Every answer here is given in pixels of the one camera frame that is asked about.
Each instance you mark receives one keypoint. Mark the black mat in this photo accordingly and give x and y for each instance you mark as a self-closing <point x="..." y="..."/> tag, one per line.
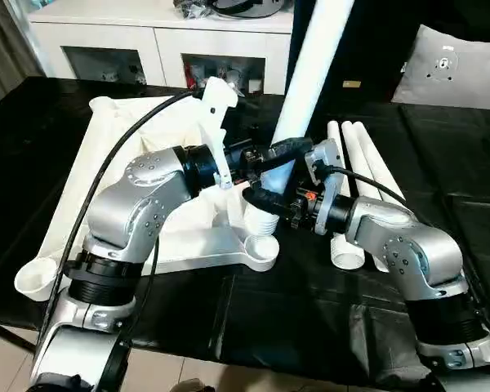
<point x="269" y="310"/>

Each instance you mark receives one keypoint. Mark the black cabinet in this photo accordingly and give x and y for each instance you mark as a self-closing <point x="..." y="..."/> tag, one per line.
<point x="375" y="49"/>

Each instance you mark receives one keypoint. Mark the dark bag on cabinet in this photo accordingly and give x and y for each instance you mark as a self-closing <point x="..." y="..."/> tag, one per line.
<point x="249" y="8"/>

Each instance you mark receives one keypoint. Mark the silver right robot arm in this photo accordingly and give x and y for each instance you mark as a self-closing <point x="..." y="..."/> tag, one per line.
<point x="412" y="253"/>

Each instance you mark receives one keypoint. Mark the white plastic table leg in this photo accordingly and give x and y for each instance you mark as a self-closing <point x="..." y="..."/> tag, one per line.
<point x="375" y="151"/>
<point x="306" y="81"/>
<point x="356" y="151"/>
<point x="347" y="257"/>

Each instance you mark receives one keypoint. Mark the small gold label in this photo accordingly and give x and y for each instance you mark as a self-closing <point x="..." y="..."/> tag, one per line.
<point x="351" y="83"/>

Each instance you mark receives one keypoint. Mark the dark clutter pile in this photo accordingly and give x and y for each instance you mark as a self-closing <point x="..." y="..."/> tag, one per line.
<point x="194" y="8"/>

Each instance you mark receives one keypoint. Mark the beige curtain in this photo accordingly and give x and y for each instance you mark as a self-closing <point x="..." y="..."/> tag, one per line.
<point x="4" y="49"/>

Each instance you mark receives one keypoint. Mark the dark robot left foot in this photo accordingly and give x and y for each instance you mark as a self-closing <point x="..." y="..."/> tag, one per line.
<point x="196" y="386"/>

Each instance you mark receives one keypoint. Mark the white cabinet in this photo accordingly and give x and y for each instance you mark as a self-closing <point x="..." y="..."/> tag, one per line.
<point x="167" y="41"/>

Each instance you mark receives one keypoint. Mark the grey cushion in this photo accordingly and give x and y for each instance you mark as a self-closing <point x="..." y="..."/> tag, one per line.
<point x="473" y="81"/>

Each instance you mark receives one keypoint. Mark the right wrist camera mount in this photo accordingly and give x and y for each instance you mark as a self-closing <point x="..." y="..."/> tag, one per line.
<point x="322" y="157"/>

